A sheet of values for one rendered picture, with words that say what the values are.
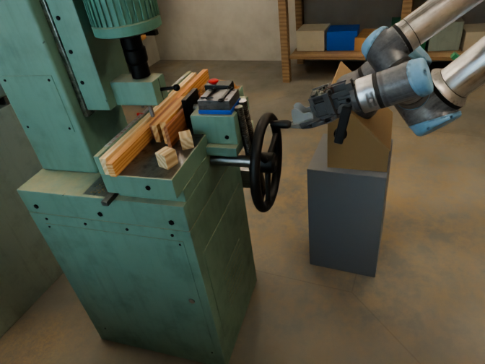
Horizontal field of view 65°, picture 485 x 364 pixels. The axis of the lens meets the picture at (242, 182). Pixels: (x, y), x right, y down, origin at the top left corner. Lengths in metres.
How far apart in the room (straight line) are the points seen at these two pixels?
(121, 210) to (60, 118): 0.32
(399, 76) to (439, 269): 1.17
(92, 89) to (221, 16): 3.59
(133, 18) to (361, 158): 0.93
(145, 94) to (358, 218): 0.98
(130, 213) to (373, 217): 0.96
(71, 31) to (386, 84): 0.79
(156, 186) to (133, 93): 0.29
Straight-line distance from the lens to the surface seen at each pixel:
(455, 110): 1.39
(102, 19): 1.05
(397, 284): 1.87
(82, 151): 1.26
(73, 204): 1.25
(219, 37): 4.74
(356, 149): 1.50
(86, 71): 1.15
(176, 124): 1.11
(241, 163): 1.13
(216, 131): 1.11
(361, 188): 1.55
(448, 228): 2.19
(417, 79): 1.00
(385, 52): 1.15
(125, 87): 1.15
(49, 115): 1.26
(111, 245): 1.29
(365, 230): 1.69
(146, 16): 1.04
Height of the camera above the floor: 1.41
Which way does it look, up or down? 35 degrees down
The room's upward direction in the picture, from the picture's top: 8 degrees counter-clockwise
